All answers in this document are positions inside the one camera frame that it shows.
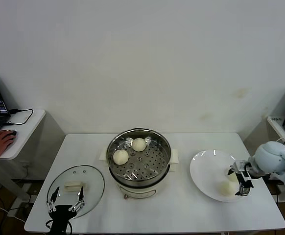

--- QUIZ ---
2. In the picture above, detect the white side table with label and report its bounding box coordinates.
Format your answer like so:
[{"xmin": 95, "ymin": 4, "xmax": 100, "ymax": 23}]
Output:
[{"xmin": 242, "ymin": 115, "xmax": 285, "ymax": 217}]

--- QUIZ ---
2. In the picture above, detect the person's bare hand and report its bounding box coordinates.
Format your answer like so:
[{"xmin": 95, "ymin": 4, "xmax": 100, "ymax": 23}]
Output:
[{"xmin": 0, "ymin": 129, "xmax": 18, "ymax": 159}]

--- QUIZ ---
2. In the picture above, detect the white round plate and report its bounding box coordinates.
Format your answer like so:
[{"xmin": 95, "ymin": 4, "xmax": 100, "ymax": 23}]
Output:
[{"xmin": 190, "ymin": 149, "xmax": 251, "ymax": 203}]

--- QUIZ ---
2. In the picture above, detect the steel perforated steamer basket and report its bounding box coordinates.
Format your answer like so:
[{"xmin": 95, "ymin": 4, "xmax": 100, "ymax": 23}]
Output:
[{"xmin": 100, "ymin": 127, "xmax": 180, "ymax": 184}]

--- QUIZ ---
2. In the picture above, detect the white side table with mouse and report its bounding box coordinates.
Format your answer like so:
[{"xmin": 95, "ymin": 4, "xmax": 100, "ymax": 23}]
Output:
[{"xmin": 0, "ymin": 109, "xmax": 67, "ymax": 206}]

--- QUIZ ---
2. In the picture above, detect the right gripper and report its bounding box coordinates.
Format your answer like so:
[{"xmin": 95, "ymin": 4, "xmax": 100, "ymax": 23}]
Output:
[{"xmin": 227, "ymin": 160, "xmax": 254, "ymax": 197}]

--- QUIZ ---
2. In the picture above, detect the cream electric cooking pot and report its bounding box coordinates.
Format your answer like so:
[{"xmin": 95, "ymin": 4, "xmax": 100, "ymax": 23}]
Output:
[{"xmin": 100, "ymin": 156, "xmax": 180, "ymax": 201}]

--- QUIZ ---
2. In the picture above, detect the glass lid with cream handle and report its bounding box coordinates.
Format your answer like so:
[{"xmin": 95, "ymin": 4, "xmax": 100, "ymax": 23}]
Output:
[{"xmin": 47, "ymin": 165, "xmax": 106, "ymax": 219}]

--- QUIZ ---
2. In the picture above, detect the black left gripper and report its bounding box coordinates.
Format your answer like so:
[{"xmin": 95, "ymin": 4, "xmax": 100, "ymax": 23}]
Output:
[{"xmin": 45, "ymin": 186, "xmax": 86, "ymax": 235}]

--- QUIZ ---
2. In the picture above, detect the black laptop charging cable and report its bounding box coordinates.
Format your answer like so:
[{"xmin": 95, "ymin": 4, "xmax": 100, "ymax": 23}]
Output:
[{"xmin": 6, "ymin": 108, "xmax": 35, "ymax": 126}]

